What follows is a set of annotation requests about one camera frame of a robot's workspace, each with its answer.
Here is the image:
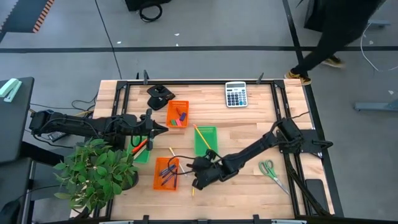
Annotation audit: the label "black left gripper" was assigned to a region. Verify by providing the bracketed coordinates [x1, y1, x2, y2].
[126, 108, 169, 138]

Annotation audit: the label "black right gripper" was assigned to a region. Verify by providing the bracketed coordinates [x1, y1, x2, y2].
[191, 161, 226, 191]

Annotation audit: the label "orange highlighter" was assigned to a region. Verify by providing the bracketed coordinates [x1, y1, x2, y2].
[131, 138, 149, 154]

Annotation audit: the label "pink white pen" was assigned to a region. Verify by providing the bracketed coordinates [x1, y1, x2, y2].
[132, 145, 149, 159]

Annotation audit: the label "white pencil yellow eraser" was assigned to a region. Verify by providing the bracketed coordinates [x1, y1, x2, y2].
[169, 147, 188, 177]

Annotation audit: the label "plain yellow pencil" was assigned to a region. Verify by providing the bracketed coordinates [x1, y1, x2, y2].
[193, 124, 213, 151]

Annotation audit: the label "green plastic basket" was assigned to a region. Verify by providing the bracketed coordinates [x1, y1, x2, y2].
[194, 125, 218, 157]
[126, 133, 153, 164]

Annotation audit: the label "orange plastic basket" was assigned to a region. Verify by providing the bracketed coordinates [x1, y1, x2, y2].
[165, 100, 190, 129]
[152, 156, 180, 192]

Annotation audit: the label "black plant pot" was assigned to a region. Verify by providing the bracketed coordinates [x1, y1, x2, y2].
[121, 169, 139, 191]

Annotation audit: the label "green leafy plant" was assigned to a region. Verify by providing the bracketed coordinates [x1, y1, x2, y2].
[53, 138, 140, 212]

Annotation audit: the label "white desk calculator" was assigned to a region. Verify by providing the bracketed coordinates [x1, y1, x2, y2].
[225, 81, 249, 108]

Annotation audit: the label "black flat pad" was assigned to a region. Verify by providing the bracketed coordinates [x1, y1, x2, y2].
[305, 179, 330, 212]

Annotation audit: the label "black equipment box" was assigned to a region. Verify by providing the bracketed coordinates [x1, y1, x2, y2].
[125, 0, 172, 12]

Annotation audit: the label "black side table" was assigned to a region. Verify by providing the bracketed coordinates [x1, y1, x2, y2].
[0, 77, 35, 164]

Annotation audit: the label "mint green stapler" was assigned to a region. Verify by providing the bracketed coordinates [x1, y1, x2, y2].
[0, 78, 22, 103]

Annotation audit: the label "black computer mouse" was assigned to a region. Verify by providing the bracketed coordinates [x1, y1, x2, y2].
[0, 200, 21, 224]

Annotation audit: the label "black mat orange striped edge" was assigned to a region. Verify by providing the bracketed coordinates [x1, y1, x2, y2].
[0, 0, 54, 34]

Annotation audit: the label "black floor box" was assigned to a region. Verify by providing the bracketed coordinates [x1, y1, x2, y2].
[303, 0, 330, 34]

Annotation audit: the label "grey desk foot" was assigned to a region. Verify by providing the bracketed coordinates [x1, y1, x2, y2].
[354, 99, 398, 112]

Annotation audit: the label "person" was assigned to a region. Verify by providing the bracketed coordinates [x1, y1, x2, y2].
[284, 0, 387, 86]

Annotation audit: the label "grey desk leg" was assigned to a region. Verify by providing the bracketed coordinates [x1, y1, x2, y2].
[366, 19, 392, 29]

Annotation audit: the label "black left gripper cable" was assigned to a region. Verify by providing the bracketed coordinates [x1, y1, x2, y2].
[129, 135, 144, 149]

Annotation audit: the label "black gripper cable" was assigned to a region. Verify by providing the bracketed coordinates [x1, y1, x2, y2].
[167, 148, 224, 177]
[129, 135, 144, 149]

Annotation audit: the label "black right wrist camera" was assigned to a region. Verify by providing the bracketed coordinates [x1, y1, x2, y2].
[203, 149, 218, 161]

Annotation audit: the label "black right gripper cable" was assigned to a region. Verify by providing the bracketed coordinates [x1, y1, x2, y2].
[167, 148, 224, 177]

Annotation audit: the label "black metal table frame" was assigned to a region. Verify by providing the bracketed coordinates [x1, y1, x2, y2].
[107, 79, 335, 224]

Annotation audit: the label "green handled scissors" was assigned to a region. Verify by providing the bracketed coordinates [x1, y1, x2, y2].
[258, 160, 290, 195]

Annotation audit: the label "black floor cables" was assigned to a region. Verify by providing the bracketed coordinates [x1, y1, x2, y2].
[29, 93, 99, 116]

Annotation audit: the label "black cable conduit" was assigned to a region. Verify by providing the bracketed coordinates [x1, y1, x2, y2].
[284, 154, 332, 218]

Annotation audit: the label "black coiled floor cable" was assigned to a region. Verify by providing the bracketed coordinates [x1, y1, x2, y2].
[138, 2, 163, 23]

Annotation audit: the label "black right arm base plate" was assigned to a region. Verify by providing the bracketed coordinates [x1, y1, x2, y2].
[275, 128, 334, 156]

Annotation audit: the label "white floor cable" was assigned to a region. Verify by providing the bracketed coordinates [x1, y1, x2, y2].
[360, 21, 398, 73]

